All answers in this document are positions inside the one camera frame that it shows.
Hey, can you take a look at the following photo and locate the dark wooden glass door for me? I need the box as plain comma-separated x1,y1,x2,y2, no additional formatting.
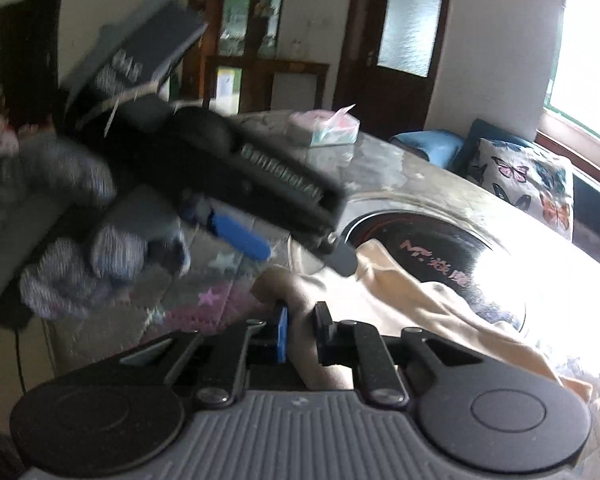
336,0,454,137

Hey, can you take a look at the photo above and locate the grey quilted star tablecloth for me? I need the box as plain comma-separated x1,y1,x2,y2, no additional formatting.
42,109,600,480

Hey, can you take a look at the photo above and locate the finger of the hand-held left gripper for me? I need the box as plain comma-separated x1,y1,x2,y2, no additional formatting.
179,195,274,262
320,232,357,277

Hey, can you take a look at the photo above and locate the black cable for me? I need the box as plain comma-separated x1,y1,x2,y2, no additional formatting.
13,329,32,397

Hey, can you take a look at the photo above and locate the soft tissue pack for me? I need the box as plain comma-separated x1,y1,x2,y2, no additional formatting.
287,104,361,147

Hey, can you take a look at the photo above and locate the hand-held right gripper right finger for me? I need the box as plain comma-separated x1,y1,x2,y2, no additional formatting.
314,302,485,407

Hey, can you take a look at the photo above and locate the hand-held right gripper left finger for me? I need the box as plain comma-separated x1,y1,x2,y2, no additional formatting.
119,302,289,407

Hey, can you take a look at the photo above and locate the round induction cooker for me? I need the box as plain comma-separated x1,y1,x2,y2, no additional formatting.
289,199,532,336

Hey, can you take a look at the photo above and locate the cream cloth garment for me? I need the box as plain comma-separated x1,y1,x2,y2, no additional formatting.
250,239,594,402

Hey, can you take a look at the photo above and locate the dark wooden plain door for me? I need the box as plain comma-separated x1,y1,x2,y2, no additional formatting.
0,0,64,127

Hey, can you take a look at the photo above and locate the butterfly print pillow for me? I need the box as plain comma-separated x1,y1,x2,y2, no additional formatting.
466,136,576,247

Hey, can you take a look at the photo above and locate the dark wooden display cabinet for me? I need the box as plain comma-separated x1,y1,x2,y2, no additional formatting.
189,0,332,117

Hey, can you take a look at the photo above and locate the green framed window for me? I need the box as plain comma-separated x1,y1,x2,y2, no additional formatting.
544,0,600,153

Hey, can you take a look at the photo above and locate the blue sofa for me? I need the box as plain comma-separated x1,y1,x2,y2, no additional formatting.
389,119,600,281

